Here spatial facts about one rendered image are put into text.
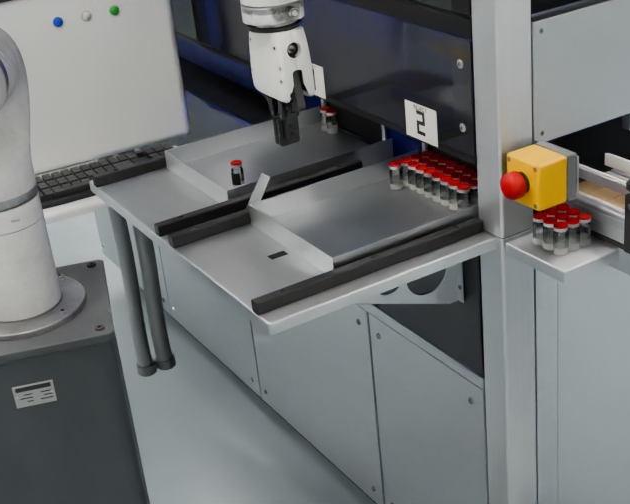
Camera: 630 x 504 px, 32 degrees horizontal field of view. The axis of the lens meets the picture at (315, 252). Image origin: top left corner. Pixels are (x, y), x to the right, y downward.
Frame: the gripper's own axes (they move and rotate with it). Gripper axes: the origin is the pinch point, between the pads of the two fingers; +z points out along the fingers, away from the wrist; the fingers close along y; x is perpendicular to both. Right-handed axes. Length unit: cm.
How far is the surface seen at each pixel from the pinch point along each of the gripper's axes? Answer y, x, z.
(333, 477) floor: 56, -31, 110
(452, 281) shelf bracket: -1.2, -26.6, 33.3
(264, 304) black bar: -8.1, 10.9, 20.8
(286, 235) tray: 7.8, -2.0, 20.0
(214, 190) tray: 33.2, -2.0, 20.4
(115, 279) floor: 190, -30, 110
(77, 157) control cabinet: 89, 4, 28
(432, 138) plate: 3.9, -27.8, 10.1
